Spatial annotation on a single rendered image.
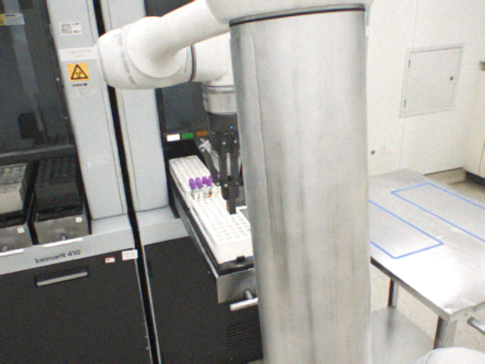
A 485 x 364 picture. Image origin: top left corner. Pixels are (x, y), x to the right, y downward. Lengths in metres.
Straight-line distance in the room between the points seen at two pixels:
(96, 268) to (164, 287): 0.23
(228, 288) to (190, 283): 0.53
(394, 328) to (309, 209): 1.40
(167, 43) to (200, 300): 1.06
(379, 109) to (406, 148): 0.40
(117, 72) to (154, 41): 0.11
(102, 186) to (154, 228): 0.20
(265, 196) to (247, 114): 0.06
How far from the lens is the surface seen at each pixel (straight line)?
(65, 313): 1.54
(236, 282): 1.02
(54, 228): 1.39
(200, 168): 1.44
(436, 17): 3.25
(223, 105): 0.89
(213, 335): 1.71
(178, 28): 0.70
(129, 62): 0.80
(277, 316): 0.38
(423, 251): 1.10
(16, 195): 1.44
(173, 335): 1.66
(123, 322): 1.59
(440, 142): 3.52
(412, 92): 3.23
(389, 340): 1.66
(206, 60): 0.85
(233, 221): 1.10
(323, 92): 0.31
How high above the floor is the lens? 1.38
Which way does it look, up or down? 24 degrees down
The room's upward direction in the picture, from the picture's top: 3 degrees counter-clockwise
